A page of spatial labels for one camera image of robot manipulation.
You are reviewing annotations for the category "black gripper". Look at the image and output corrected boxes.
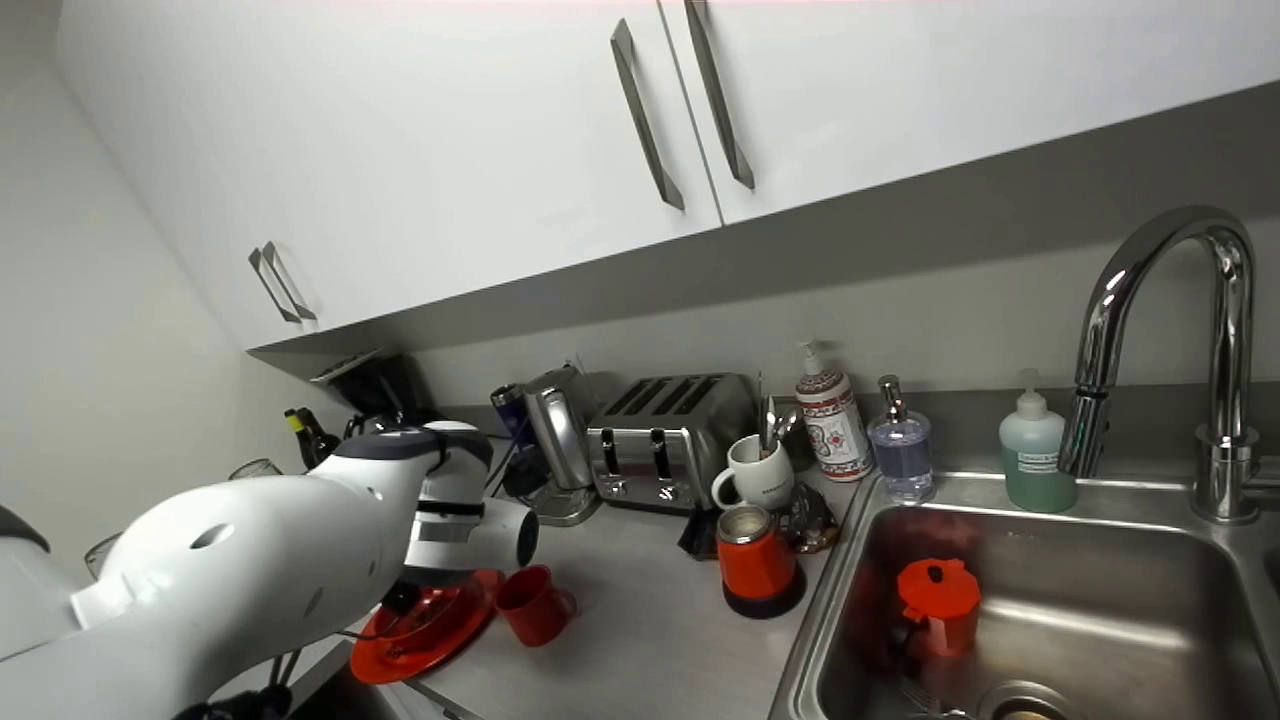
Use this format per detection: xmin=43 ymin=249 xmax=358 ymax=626
xmin=381 ymin=570 xmax=463 ymax=619

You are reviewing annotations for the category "red bowl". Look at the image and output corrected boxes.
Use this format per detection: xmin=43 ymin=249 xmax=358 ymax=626
xmin=374 ymin=591 xmax=470 ymax=661

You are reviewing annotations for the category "red plate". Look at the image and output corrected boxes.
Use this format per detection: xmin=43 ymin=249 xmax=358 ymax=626
xmin=348 ymin=570 xmax=507 ymax=690

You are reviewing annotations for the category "red cup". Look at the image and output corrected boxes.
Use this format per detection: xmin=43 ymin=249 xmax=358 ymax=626
xmin=495 ymin=563 xmax=581 ymax=650

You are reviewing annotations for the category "dark bottle yellow top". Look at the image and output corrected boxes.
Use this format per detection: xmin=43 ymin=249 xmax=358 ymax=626
xmin=279 ymin=403 xmax=342 ymax=474

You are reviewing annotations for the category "glass mug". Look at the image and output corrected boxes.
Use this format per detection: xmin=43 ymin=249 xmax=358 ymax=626
xmin=225 ymin=452 xmax=288 ymax=488
xmin=81 ymin=532 xmax=126 ymax=579

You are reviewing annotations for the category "black coffee maker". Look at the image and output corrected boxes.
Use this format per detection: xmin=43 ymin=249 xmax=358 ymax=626
xmin=323 ymin=351 xmax=438 ymax=431

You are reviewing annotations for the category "silver four-slot toaster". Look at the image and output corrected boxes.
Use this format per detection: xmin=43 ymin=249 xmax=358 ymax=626
xmin=583 ymin=367 xmax=755 ymax=517

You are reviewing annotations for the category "red canister silver lid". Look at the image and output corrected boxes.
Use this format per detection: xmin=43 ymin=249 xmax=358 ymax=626
xmin=712 ymin=502 xmax=807 ymax=619

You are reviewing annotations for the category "white ceramic mug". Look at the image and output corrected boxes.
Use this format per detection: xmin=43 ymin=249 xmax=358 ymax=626
xmin=706 ymin=431 xmax=799 ymax=513

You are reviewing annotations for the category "metal spoon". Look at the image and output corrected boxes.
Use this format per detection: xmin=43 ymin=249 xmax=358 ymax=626
xmin=758 ymin=397 xmax=805 ymax=460

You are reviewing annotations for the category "white cabinet door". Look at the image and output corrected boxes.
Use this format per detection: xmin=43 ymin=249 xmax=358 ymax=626
xmin=658 ymin=0 xmax=1280 ymax=223
xmin=54 ymin=0 xmax=725 ymax=351

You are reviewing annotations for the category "white soap bottle red print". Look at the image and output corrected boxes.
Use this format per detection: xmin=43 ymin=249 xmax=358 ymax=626
xmin=790 ymin=337 xmax=870 ymax=484

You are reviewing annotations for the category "clear blue soap dispenser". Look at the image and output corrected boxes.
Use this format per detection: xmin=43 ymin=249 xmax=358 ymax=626
xmin=869 ymin=371 xmax=934 ymax=505

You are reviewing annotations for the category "green dish soap bottle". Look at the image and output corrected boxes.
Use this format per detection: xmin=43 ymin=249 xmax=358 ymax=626
xmin=995 ymin=386 xmax=1079 ymax=513

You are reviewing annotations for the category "stainless steel sink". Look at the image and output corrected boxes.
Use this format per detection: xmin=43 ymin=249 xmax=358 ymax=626
xmin=766 ymin=469 xmax=1280 ymax=720

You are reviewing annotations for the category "chrome faucet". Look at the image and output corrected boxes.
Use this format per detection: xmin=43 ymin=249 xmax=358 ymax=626
xmin=1055 ymin=202 xmax=1265 ymax=527

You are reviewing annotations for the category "metal cabinet handle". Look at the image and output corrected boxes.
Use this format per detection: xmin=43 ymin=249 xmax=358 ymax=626
xmin=684 ymin=0 xmax=758 ymax=192
xmin=609 ymin=15 xmax=686 ymax=214
xmin=243 ymin=239 xmax=305 ymax=328
xmin=260 ymin=236 xmax=318 ymax=319

